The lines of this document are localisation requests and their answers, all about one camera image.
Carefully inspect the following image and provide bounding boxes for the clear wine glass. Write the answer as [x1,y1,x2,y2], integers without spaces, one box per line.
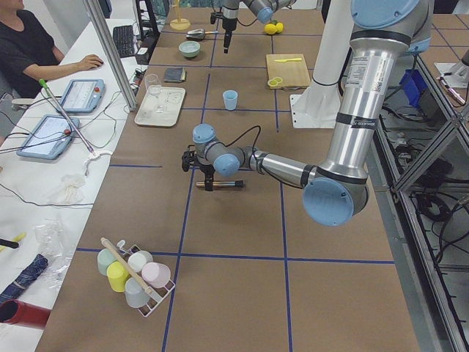
[144,73,162,98]

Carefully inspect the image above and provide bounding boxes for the yellow cup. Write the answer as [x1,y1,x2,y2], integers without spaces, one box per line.
[106,261,130,293]

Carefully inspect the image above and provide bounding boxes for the whole yellow lemon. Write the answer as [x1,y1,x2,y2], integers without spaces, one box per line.
[276,22,284,34]
[264,23,277,35]

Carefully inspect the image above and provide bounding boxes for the cream bear serving tray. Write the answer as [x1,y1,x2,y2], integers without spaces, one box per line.
[134,87,185,128]

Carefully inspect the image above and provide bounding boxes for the yellow plastic knife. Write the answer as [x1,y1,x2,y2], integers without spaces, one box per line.
[274,57,303,63]

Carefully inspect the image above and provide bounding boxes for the red cylinder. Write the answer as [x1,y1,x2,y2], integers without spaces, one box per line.
[1,300,51,329]

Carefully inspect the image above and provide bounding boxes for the lower blue teach pendant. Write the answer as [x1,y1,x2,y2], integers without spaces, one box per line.
[16,114,76,160]

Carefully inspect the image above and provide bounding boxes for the black keyboard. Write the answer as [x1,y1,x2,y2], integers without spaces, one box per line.
[112,25,135,58]

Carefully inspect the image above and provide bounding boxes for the pink cup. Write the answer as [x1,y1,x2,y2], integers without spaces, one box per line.
[141,262,171,288]

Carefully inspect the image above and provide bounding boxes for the upper blue teach pendant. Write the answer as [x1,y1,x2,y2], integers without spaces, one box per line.
[60,79,106,114]

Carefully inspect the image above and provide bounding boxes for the wooden rack handle rod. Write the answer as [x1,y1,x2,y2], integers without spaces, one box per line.
[100,237,152,296]

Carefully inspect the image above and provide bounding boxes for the grey yellow folded cloth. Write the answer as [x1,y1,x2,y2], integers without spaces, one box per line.
[163,67,186,83]

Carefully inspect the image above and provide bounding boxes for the grey translucent cup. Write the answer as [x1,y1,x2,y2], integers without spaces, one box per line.
[125,277,149,309]

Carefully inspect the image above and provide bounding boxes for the aluminium frame post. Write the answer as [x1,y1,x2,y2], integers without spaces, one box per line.
[83,0,137,111]

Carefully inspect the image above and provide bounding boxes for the mint green cup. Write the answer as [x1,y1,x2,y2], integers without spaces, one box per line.
[97,249,116,276]

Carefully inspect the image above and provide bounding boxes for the steel muddler black tip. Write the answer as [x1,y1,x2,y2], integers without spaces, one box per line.
[196,180,245,190]

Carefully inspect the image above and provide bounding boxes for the light blue paper cup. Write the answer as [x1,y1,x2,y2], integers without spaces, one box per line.
[222,89,238,111]

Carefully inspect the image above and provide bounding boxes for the folded dark blue umbrella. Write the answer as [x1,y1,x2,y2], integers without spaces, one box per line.
[1,254,48,304]

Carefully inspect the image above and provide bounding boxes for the green tipped metal rod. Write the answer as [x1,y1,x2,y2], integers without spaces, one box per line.
[39,78,95,155]

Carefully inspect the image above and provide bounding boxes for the blue teach pendant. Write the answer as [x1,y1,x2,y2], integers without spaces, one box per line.
[16,114,76,160]
[60,79,106,114]

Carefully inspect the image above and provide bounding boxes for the seated person black shirt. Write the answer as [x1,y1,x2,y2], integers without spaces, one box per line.
[1,1,103,98]

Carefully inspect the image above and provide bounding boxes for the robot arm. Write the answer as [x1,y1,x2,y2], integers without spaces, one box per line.
[210,0,296,54]
[182,1,434,226]

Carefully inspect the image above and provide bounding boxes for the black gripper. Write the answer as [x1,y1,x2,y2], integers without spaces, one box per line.
[210,7,237,54]
[182,145,215,191]

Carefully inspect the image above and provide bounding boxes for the green bowl of ice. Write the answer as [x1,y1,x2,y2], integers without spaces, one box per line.
[178,40,201,59]

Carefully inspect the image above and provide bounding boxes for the round wooden stand base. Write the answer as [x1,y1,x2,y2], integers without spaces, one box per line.
[169,0,191,31]

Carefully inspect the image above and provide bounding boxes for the crumpled white tissue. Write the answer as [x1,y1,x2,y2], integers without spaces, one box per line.
[48,174,86,205]

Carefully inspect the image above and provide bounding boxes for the clear plastic bag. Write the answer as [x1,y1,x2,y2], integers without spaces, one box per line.
[33,216,73,293]

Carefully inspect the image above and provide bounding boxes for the white wire cup rack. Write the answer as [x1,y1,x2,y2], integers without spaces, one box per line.
[117,240,175,317]

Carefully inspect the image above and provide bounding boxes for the white cup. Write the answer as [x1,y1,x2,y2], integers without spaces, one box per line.
[128,250,153,274]

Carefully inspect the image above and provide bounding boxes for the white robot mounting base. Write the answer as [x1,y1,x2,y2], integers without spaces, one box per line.
[290,0,354,128]

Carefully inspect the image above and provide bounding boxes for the bamboo cutting board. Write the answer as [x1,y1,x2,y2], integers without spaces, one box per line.
[265,54,311,89]

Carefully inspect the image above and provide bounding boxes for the metal ice scoop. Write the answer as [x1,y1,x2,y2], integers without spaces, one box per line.
[186,29,219,41]

